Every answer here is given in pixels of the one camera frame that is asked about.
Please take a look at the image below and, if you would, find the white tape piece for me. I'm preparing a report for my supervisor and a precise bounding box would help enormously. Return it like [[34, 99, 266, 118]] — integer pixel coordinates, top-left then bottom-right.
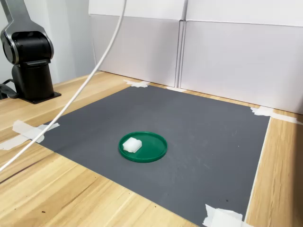
[[250, 106, 303, 126], [202, 203, 255, 227], [123, 79, 151, 88], [165, 86, 187, 93], [0, 136, 30, 151], [12, 120, 61, 143]]

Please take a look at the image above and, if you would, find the small white plastic terminal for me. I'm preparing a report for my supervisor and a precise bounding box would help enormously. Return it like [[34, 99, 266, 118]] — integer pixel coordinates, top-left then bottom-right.
[[122, 136, 143, 153]]

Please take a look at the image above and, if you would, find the black base cable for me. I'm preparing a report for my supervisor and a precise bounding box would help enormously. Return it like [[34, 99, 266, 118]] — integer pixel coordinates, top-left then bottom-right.
[[0, 79, 19, 100]]

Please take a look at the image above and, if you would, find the round green lid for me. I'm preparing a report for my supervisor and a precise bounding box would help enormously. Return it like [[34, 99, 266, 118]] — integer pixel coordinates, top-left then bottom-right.
[[118, 131, 168, 164]]

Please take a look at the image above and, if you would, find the dark grey mat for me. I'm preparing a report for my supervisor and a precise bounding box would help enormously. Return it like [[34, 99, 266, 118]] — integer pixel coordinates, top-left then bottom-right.
[[41, 85, 272, 227]]

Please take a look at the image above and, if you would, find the white partition panel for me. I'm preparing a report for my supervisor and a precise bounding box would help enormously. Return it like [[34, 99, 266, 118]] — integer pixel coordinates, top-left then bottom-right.
[[176, 0, 303, 115], [89, 0, 188, 87]]

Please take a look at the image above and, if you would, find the white camera cable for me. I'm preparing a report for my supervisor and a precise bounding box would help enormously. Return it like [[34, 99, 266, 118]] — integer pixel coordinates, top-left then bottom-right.
[[0, 0, 128, 173]]

